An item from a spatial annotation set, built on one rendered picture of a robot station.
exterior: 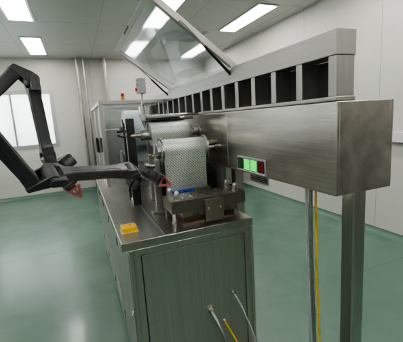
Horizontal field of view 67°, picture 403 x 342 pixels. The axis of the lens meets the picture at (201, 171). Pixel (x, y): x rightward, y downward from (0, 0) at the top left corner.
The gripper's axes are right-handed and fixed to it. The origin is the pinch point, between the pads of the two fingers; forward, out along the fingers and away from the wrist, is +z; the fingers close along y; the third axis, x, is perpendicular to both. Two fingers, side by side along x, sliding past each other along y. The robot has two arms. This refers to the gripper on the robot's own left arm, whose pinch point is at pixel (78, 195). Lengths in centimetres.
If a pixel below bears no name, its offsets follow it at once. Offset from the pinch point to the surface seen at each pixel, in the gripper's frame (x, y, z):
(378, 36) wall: -327, -51, 59
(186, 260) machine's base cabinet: -7, -57, 38
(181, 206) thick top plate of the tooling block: -22, -53, 18
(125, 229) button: 0.8, -36.9, 14.0
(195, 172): -47, -40, 18
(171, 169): -38, -35, 9
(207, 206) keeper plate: -31, -59, 25
